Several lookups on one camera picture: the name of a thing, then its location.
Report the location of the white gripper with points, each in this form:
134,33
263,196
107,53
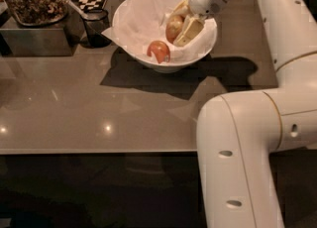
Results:
204,8

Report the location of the yellow-red apple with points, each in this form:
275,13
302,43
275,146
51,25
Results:
173,27

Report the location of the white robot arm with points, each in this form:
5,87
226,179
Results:
237,131

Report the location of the red apple front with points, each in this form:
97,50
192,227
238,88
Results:
159,50

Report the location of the white ceramic bowl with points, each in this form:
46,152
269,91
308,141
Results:
198,52

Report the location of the white paper napkin liner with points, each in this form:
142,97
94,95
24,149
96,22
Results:
138,23

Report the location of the black mesh cup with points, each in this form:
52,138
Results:
95,22

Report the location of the black white marker card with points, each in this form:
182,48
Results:
89,5

